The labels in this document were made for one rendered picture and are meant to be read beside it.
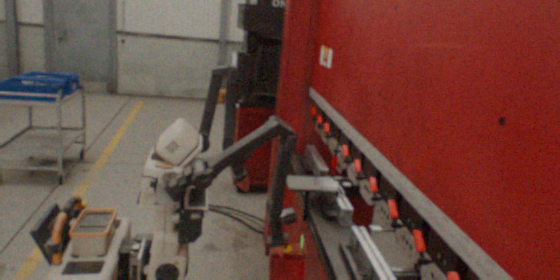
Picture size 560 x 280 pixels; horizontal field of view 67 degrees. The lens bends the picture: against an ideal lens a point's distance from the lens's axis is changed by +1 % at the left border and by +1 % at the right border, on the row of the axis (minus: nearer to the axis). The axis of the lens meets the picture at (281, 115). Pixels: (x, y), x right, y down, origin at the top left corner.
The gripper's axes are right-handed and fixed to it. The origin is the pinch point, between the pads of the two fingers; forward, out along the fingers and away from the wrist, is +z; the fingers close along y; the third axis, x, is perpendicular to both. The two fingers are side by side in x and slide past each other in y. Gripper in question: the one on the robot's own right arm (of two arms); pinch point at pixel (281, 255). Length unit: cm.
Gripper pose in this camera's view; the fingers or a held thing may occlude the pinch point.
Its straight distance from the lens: 205.4
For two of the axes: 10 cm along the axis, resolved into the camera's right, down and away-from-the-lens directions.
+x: -0.5, -2.3, 9.7
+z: 1.7, 9.6, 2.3
